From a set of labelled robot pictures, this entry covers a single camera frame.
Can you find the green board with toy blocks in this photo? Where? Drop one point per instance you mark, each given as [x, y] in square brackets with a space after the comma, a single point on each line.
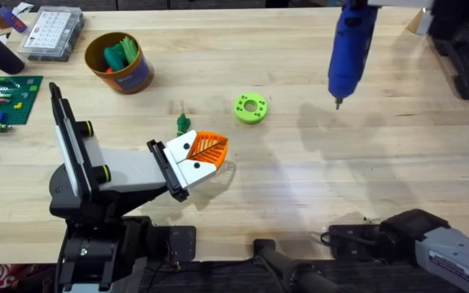
[18, 91]

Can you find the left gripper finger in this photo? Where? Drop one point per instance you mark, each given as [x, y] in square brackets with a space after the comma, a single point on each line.
[202, 169]
[181, 150]

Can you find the blue electric screwdriver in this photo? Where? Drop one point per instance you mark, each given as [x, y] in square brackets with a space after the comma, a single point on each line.
[350, 53]

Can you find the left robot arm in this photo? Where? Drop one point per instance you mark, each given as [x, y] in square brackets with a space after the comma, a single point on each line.
[96, 252]

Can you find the black upright left wrist plate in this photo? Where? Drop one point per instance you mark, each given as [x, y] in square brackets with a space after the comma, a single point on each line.
[69, 138]

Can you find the black pole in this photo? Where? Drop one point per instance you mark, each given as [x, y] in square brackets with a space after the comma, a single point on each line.
[291, 268]

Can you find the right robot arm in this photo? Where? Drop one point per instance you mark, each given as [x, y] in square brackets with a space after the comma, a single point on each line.
[442, 252]

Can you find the green toy vegetable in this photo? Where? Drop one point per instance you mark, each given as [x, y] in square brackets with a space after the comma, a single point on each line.
[183, 124]

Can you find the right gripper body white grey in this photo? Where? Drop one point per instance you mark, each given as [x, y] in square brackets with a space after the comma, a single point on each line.
[401, 3]

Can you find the brown tub with toys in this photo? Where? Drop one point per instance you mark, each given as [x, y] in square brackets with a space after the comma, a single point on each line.
[130, 77]

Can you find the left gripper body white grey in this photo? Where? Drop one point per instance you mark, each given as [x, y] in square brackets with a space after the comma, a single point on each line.
[130, 171]

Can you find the clear plastic parts box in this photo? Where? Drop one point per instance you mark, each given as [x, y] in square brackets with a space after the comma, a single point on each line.
[51, 34]

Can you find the green disc with holes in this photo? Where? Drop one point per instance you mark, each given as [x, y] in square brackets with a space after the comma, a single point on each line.
[242, 116]

